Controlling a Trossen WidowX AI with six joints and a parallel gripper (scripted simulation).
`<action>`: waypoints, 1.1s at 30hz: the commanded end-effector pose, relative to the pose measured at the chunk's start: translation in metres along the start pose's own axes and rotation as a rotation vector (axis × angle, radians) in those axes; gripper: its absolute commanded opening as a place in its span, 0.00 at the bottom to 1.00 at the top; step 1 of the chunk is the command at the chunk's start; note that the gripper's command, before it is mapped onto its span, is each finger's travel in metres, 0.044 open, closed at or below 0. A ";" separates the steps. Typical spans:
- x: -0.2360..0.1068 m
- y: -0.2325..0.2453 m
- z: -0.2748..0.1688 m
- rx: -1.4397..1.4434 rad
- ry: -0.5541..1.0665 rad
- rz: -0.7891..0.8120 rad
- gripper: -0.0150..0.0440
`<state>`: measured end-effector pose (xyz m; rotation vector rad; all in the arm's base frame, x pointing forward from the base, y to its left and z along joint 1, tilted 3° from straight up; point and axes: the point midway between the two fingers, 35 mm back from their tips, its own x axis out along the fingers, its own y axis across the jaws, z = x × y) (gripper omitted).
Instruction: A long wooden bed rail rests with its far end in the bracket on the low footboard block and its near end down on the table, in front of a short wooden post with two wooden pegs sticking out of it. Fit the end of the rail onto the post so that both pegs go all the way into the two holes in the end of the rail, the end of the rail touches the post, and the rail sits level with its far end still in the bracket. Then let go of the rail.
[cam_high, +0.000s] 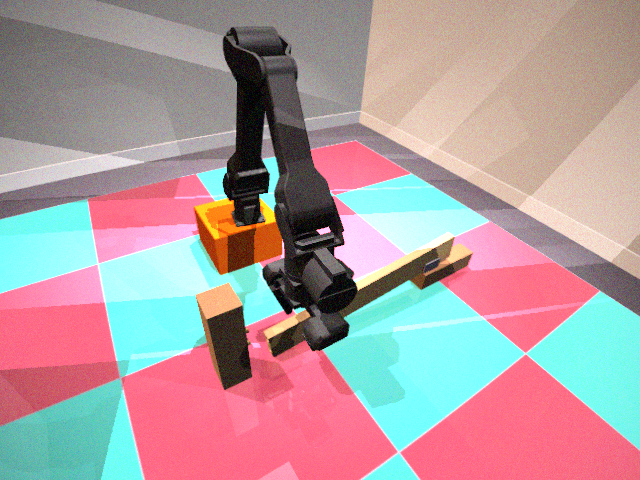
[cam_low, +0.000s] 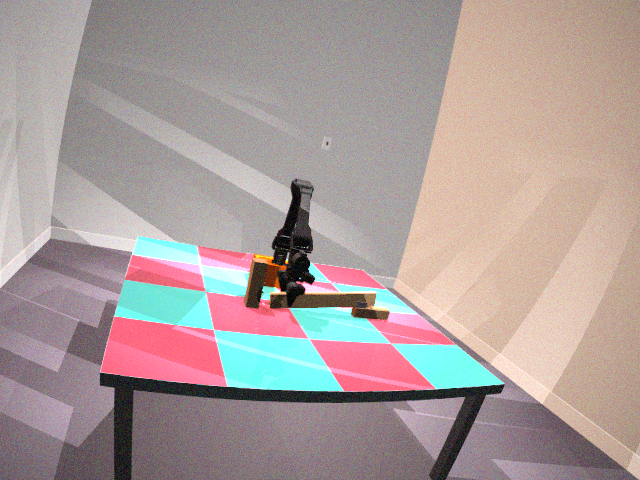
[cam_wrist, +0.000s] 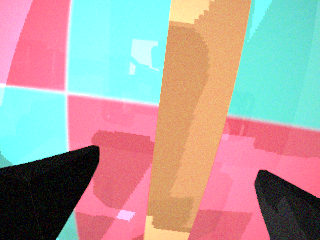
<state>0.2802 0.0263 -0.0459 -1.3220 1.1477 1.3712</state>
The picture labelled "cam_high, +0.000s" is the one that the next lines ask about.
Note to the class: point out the long wooden rail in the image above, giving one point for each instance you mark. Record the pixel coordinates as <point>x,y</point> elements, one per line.
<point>286,334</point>

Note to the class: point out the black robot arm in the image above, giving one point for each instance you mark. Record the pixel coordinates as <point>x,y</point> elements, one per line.
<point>266,74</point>

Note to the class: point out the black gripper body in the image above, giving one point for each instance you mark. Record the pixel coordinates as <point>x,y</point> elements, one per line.
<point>322,330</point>

